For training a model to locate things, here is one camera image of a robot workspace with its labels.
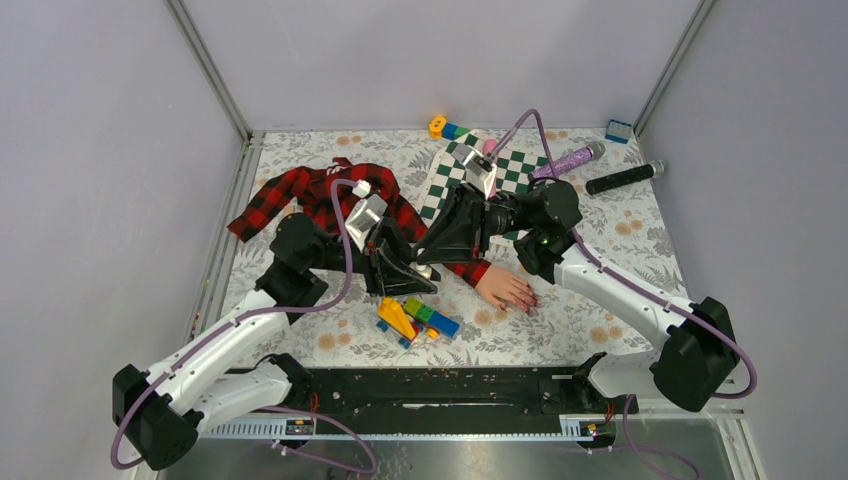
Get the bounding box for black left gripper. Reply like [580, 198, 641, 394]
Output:
[308, 216, 441, 296]

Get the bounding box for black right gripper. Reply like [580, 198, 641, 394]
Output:
[411, 183, 534, 268]

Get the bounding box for white cap nail polish bottle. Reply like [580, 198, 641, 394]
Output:
[412, 264, 441, 282]

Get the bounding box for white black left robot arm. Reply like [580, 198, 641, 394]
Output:
[111, 213, 441, 471]

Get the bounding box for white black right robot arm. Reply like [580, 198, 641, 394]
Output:
[414, 181, 758, 412]

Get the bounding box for mannequin hand with red nails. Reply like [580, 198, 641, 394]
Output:
[475, 265, 538, 313]

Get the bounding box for yellow toy block ramp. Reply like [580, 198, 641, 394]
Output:
[376, 297, 421, 349]

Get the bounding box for green blue toy bricks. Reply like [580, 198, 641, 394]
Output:
[402, 298, 460, 339]

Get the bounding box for green white checkered board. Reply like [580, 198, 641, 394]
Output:
[417, 129, 548, 225]

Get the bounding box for pink toy microphone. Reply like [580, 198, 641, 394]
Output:
[482, 138, 498, 155]

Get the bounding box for orange blue green block stack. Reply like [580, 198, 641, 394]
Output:
[428, 116, 470, 140]

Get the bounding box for red black plaid shirt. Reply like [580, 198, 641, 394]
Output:
[227, 156, 493, 288]

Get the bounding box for floral patterned table mat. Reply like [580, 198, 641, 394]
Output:
[241, 130, 686, 367]

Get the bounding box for purple glitter toy microphone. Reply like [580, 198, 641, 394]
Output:
[529, 142, 606, 180]

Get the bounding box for blue toy brick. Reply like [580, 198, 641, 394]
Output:
[604, 119, 634, 144]

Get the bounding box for black toy microphone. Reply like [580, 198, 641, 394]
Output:
[585, 160, 666, 195]

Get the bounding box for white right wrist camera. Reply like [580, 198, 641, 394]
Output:
[451, 144, 497, 199]

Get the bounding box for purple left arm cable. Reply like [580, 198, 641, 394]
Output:
[109, 178, 359, 472]

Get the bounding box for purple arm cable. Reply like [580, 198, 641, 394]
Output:
[109, 178, 359, 472]
[486, 109, 759, 400]

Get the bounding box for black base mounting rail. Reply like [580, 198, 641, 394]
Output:
[260, 354, 639, 421]

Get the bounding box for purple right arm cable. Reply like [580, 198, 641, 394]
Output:
[486, 109, 759, 400]

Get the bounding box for grey slotted cable duct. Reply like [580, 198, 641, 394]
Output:
[200, 409, 615, 442]

